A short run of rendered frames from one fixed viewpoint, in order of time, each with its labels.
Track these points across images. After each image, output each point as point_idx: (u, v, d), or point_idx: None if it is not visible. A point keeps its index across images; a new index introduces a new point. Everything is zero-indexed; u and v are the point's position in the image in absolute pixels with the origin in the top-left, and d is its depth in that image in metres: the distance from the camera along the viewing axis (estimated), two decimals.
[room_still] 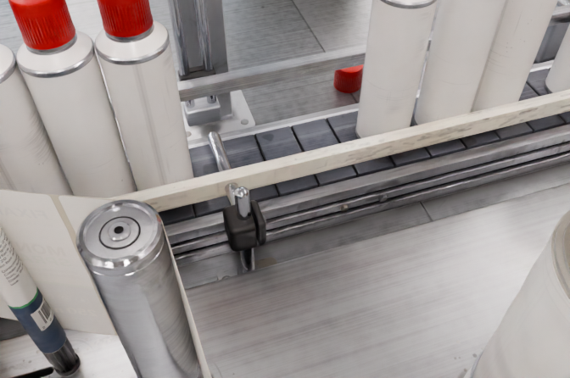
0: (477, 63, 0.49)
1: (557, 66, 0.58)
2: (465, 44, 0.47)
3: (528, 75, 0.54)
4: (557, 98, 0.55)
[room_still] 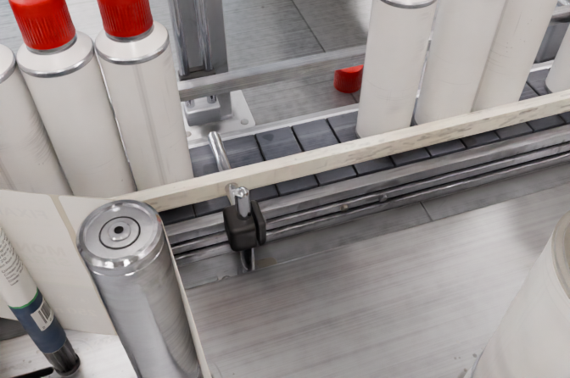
0: (477, 63, 0.49)
1: (557, 66, 0.58)
2: (465, 44, 0.47)
3: (528, 75, 0.54)
4: (557, 98, 0.55)
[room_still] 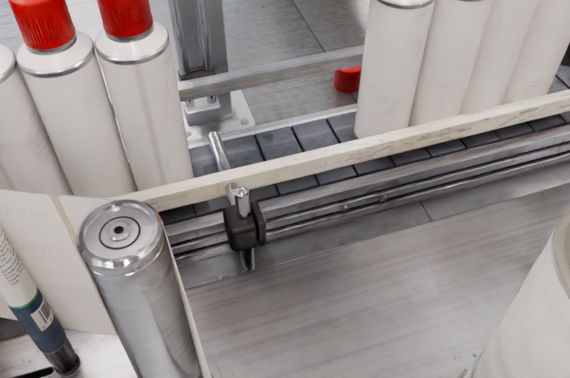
0: (466, 65, 0.49)
1: None
2: (453, 47, 0.47)
3: (510, 79, 0.53)
4: (557, 98, 0.55)
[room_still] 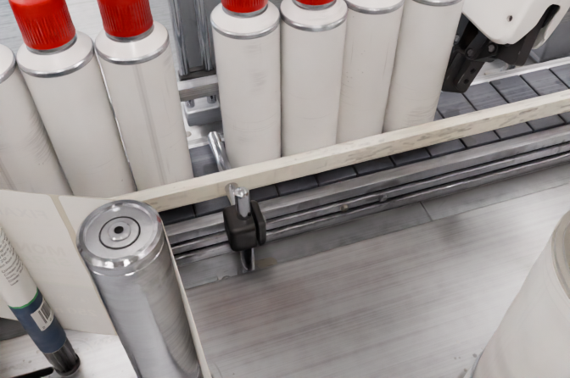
0: (332, 93, 0.46)
1: None
2: (315, 79, 0.44)
3: (381, 108, 0.50)
4: (557, 98, 0.55)
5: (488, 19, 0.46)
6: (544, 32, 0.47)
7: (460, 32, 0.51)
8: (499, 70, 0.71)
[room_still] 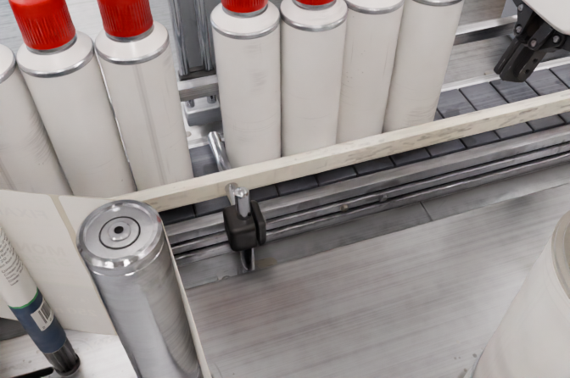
0: (332, 93, 0.46)
1: None
2: (315, 79, 0.44)
3: (381, 108, 0.50)
4: (557, 98, 0.55)
5: (556, 10, 0.48)
6: None
7: (522, 24, 0.53)
8: None
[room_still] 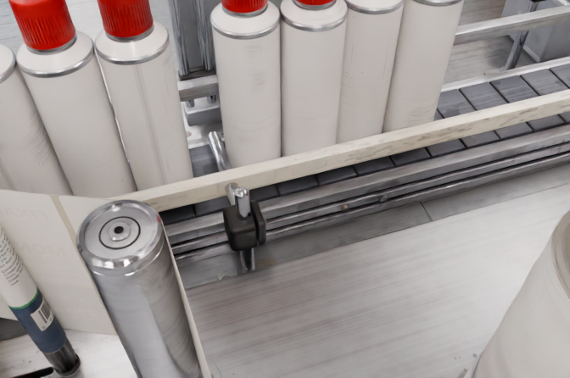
0: (332, 93, 0.46)
1: None
2: (315, 79, 0.44)
3: (381, 108, 0.50)
4: (557, 98, 0.55)
5: None
6: None
7: None
8: (499, 70, 0.71)
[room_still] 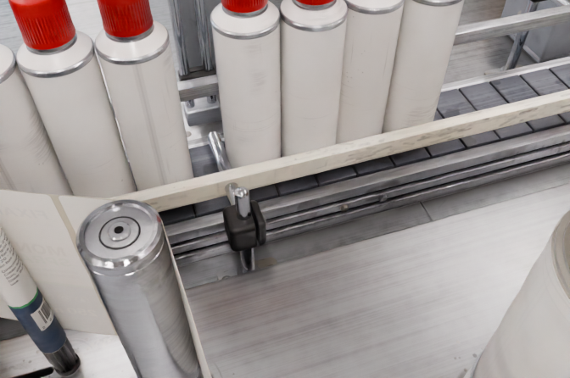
0: (332, 93, 0.46)
1: None
2: (315, 79, 0.44)
3: (381, 108, 0.50)
4: (557, 98, 0.55)
5: None
6: None
7: None
8: (499, 70, 0.71)
